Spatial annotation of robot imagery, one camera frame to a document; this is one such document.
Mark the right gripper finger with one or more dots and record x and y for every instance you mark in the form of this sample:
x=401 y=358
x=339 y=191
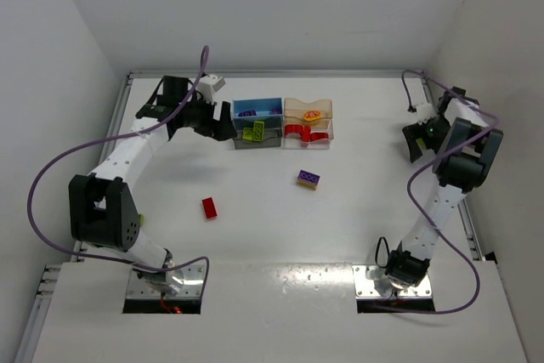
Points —
x=414 y=153
x=415 y=131

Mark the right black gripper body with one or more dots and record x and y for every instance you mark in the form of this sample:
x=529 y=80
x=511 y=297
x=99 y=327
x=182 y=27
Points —
x=417 y=138

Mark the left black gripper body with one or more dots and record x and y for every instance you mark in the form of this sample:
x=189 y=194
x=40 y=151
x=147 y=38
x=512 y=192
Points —
x=217 y=121

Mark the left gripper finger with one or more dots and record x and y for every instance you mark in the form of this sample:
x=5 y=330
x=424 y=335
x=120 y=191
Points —
x=220 y=131
x=225 y=116

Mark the purple flower lego brick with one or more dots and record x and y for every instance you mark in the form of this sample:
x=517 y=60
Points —
x=247 y=113

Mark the red rounded lego brick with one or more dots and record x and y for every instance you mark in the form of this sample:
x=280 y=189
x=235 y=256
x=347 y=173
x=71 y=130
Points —
x=293 y=131

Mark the yellow rounded lego brick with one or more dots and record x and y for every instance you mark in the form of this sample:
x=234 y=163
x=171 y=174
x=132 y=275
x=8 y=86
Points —
x=312 y=116

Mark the red curved lego brick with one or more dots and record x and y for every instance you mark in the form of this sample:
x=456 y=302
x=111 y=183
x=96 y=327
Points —
x=314 y=138

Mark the purple yellow lego stack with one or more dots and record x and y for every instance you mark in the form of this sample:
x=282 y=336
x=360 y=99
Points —
x=308 y=179

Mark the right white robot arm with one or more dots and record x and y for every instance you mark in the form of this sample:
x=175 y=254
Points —
x=465 y=147

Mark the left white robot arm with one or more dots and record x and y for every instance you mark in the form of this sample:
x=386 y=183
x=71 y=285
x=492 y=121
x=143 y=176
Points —
x=102 y=209

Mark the blue container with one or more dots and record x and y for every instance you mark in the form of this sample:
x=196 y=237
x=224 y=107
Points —
x=261 y=106

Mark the smoky grey container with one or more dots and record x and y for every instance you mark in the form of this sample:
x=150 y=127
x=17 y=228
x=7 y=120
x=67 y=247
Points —
x=272 y=133

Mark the orange translucent container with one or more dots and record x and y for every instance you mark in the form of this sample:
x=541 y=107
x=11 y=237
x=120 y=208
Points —
x=294 y=108

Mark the clear container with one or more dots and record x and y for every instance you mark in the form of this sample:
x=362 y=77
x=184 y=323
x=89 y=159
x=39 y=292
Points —
x=295 y=144

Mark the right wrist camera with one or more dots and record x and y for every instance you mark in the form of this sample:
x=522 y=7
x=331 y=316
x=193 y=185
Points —
x=423 y=112

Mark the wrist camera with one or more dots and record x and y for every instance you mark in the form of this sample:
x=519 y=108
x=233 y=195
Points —
x=209 y=85
x=423 y=112

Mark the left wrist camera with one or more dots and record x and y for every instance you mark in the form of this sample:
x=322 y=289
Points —
x=209 y=85

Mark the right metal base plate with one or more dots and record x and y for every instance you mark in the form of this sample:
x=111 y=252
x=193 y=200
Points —
x=370 y=284

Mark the metal base plate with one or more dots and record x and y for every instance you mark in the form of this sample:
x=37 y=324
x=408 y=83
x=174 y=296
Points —
x=370 y=284
x=182 y=284

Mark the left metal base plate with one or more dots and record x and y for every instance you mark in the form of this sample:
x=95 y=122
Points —
x=182 y=284

